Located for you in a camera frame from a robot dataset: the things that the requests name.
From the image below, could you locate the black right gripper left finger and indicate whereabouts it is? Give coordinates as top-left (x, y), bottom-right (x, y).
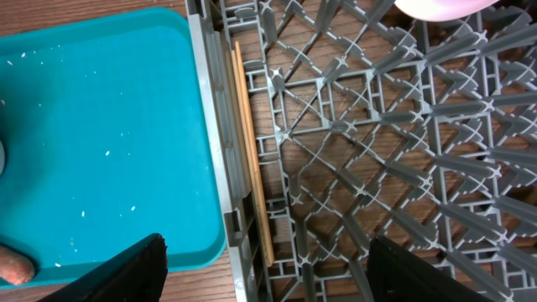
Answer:
top-left (43, 233), bottom-right (168, 302)

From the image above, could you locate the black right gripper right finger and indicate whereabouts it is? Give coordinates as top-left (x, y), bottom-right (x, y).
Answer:
top-left (367, 236), bottom-right (492, 302)

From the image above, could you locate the orange carrot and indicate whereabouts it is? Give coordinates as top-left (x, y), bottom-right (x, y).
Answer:
top-left (0, 245), bottom-right (35, 285)

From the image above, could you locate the large white plate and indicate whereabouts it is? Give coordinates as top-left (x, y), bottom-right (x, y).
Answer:
top-left (394, 0), bottom-right (498, 22)

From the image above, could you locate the grey dishwasher rack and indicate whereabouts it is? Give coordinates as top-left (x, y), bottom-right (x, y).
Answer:
top-left (185, 0), bottom-right (536, 301)

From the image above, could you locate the teal serving tray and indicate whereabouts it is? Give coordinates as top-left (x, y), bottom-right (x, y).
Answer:
top-left (1, 8), bottom-right (226, 286)

